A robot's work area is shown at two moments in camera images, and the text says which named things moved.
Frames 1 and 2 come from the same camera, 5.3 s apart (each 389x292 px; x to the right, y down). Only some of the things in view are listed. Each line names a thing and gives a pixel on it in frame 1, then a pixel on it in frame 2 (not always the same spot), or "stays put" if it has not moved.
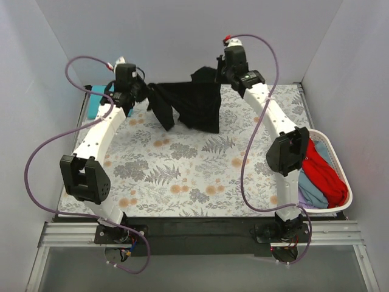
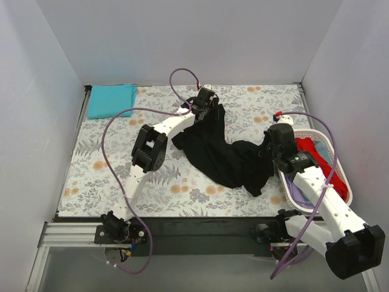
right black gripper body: (221, 73) to (270, 147)
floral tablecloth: (187, 170) stays put
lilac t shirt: (302, 201) stays put
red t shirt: (326, 176) stays put
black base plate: (187, 236) stays put
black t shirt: (197, 104) to (240, 164)
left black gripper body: (141, 90) to (200, 109)
